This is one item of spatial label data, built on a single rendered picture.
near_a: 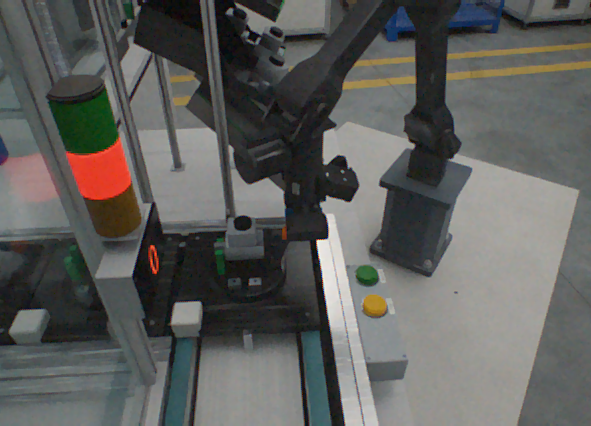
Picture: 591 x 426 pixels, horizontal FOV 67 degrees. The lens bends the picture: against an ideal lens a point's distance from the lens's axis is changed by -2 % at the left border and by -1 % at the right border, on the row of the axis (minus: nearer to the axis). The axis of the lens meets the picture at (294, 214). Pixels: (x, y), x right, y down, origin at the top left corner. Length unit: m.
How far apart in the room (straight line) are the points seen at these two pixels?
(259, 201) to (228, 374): 0.53
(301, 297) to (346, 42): 0.42
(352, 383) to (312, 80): 0.44
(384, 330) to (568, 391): 1.37
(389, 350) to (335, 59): 0.44
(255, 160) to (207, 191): 0.63
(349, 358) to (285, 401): 0.12
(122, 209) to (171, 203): 0.72
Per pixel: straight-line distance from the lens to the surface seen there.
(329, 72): 0.61
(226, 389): 0.76
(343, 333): 0.77
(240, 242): 0.75
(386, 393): 0.83
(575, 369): 2.14
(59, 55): 1.64
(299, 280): 0.82
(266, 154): 0.60
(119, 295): 0.51
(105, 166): 0.45
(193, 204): 1.18
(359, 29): 0.63
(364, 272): 0.84
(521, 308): 1.02
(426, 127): 0.83
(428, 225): 0.94
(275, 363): 0.78
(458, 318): 0.96
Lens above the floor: 1.58
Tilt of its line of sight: 40 degrees down
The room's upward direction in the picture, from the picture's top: straight up
